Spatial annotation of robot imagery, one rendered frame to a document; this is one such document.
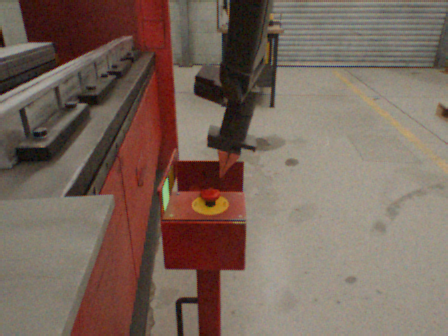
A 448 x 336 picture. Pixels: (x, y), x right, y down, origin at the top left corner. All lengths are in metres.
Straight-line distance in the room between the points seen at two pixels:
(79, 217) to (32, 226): 0.03
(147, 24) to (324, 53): 5.60
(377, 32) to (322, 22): 1.08
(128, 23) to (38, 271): 2.16
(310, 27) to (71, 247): 7.31
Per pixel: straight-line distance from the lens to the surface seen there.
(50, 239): 0.24
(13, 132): 0.72
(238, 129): 0.68
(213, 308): 0.88
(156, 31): 2.31
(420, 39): 8.03
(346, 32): 7.59
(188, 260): 0.69
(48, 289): 0.21
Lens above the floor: 1.13
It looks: 25 degrees down
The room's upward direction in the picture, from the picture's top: straight up
